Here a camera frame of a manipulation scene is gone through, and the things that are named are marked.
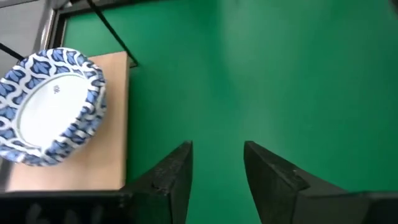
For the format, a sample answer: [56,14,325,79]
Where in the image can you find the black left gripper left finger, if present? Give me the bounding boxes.
[0,140,194,224]

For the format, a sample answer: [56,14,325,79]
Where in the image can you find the black table frame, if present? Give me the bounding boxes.
[32,0,162,55]

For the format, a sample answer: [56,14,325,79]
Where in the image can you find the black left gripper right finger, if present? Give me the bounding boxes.
[243,140,398,224]

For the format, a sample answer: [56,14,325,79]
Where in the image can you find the black metal shelf frame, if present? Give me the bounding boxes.
[0,0,140,68]

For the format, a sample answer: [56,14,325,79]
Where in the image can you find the green felt table mat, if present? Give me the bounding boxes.
[62,0,398,224]

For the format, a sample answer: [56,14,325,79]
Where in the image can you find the wooden shelf board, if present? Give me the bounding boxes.
[5,51,131,192]

